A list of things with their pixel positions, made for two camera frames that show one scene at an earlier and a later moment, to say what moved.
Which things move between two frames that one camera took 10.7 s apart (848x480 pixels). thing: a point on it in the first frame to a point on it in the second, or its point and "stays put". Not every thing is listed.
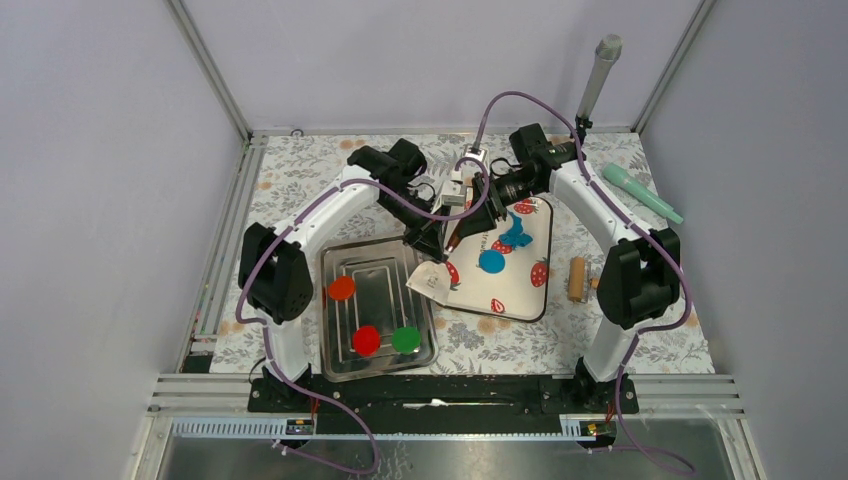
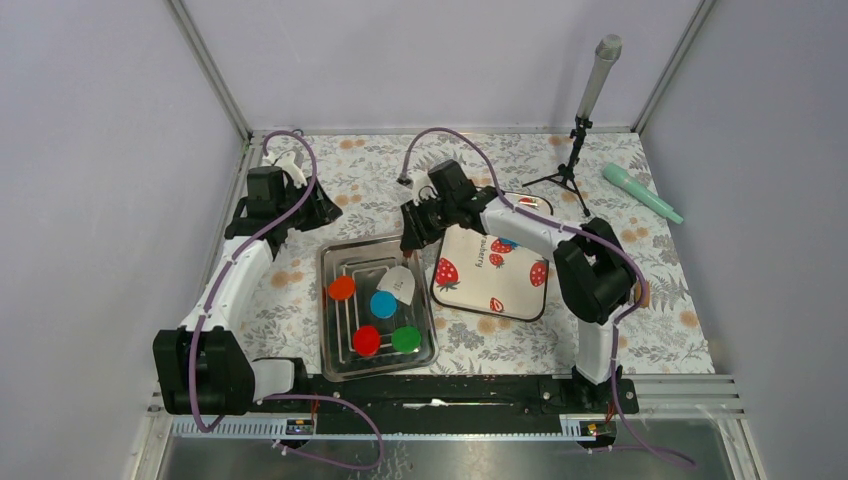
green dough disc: (406, 340) stays put
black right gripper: (477, 180) to (416, 232)
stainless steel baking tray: (371, 322) stays put
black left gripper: (426, 235) to (323, 211)
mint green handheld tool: (617, 175) stays put
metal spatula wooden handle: (431, 278) to (401, 281)
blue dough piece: (491, 261) to (383, 304)
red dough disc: (366, 340) stays put
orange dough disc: (342, 288) stays put
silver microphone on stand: (608, 49) stays put
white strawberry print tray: (506, 270) stays put
